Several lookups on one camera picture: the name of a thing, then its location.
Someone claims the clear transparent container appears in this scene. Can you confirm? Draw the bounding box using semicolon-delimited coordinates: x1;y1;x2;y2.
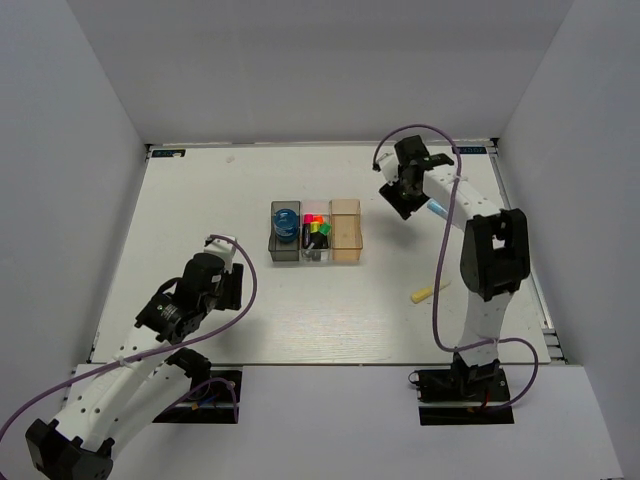
299;200;333;264

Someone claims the yellow cap highlighter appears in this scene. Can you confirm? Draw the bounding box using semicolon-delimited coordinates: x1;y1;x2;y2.
306;221;320;251

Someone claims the pink cap highlighter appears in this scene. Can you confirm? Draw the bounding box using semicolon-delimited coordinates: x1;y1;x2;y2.
301;213;313;250

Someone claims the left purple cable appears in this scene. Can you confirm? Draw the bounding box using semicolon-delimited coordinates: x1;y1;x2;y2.
0;233;259;454

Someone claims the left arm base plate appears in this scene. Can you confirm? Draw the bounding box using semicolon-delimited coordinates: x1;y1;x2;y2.
153;368;243;425

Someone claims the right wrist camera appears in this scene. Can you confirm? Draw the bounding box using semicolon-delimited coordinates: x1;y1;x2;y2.
374;153;400;184

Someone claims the purple cable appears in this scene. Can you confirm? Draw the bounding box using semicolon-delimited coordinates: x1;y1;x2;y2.
372;123;540;414
0;233;259;454

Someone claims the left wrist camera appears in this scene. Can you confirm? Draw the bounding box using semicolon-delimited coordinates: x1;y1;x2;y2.
203;235;237;273

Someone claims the light blue pen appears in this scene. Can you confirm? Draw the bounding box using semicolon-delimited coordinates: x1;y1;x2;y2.
426;198;448;219

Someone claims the right corner label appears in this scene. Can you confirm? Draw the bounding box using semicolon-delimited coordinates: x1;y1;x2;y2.
452;146;487;155

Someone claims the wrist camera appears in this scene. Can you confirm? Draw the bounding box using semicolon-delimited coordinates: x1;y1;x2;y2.
203;235;237;273
374;153;400;184

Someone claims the pale yellow pen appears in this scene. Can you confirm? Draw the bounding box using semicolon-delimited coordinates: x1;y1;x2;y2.
410;281;450;304

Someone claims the blue tape roll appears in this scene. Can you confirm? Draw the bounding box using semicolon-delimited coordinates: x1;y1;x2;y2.
272;208;299;243

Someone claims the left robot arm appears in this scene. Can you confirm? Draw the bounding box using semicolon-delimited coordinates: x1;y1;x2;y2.
25;242;246;479

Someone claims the corner label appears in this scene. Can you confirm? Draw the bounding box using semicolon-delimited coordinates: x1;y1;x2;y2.
151;149;186;158
452;146;487;155

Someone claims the amber transparent container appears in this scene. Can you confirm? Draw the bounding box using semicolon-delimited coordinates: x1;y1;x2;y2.
330;199;363;264

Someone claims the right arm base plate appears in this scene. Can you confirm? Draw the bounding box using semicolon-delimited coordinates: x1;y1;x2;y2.
408;369;515;426

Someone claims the green cap highlighter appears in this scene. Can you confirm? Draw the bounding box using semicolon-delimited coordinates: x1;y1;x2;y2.
313;223;331;250

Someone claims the grey transparent container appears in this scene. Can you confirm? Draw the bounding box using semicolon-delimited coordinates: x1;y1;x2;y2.
268;200;301;262

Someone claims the left corner label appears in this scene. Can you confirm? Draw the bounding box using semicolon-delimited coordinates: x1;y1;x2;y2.
151;149;186;158

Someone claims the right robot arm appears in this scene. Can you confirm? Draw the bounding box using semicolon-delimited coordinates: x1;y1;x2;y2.
378;135;531;399

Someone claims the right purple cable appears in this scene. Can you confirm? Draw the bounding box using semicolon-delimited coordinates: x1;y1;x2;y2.
372;123;540;414

